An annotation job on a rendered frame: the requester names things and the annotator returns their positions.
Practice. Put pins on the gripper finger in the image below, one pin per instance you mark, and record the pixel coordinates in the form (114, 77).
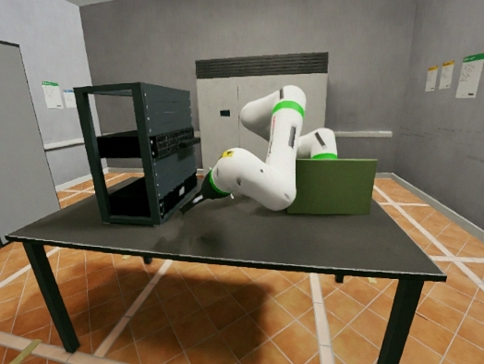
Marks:
(196, 200)

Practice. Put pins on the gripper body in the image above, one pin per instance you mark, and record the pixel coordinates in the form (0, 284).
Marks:
(204, 193)

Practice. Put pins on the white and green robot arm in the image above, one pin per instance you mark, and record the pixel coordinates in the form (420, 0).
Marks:
(278, 119)

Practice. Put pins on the dark grey server rack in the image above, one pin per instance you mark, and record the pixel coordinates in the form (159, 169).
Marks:
(170, 171)

